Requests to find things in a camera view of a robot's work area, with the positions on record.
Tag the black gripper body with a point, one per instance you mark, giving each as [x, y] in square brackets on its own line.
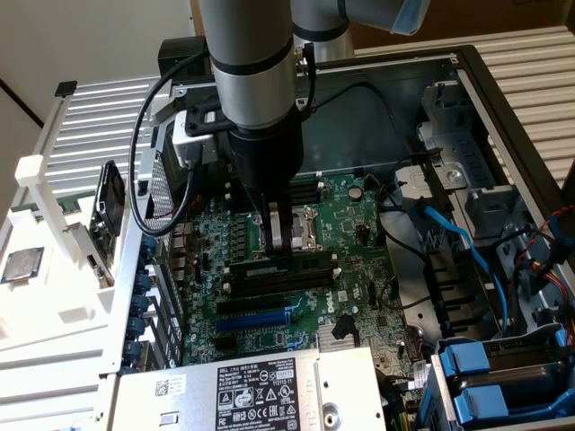
[269, 157]

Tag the green RAM stick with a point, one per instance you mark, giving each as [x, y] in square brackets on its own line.
[69, 206]
[310, 262]

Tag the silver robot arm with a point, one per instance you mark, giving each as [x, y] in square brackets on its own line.
[251, 67]

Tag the CPU socket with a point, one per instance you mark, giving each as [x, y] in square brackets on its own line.
[305, 224]

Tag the silver coin battery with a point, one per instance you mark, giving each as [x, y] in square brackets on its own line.
[356, 193]

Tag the green motherboard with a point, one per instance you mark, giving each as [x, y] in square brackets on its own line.
[359, 251]

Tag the long black expansion slot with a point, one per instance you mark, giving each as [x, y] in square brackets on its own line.
[251, 305]

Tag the open PC case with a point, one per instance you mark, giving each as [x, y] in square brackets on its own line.
[359, 116]

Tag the blue expansion slot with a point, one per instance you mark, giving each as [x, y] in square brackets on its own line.
[251, 322]

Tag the metal rear port block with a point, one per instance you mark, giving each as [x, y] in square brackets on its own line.
[182, 233]

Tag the silver chipset heat sink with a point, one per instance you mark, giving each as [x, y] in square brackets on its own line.
[325, 343]

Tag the short black expansion slot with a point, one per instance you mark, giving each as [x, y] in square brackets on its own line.
[224, 344]

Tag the black box device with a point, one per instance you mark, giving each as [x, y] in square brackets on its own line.
[179, 49]

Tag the blue card retainer clip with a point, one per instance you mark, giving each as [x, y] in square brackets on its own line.
[148, 247]
[134, 352]
[140, 304]
[144, 280]
[137, 327]

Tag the printed brown cardboard box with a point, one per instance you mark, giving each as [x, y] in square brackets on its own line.
[197, 18]

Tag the black disk drive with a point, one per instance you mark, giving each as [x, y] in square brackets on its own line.
[112, 193]

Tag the green graphics card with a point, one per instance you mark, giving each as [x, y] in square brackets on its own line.
[101, 238]

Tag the silver power supply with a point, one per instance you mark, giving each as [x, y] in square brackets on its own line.
[188, 404]

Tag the blue disk bay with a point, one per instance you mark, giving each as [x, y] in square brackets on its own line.
[467, 359]

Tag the white plastic parts rack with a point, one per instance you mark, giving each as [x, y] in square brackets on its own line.
[54, 287]

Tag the silver CPU chip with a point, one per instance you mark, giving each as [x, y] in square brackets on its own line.
[22, 265]

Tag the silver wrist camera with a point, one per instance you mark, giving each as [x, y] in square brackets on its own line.
[193, 143]

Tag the silver metal bracket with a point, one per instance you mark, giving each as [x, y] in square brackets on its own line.
[168, 101]

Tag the black rail end cap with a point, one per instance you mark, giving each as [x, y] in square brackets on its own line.
[66, 88]

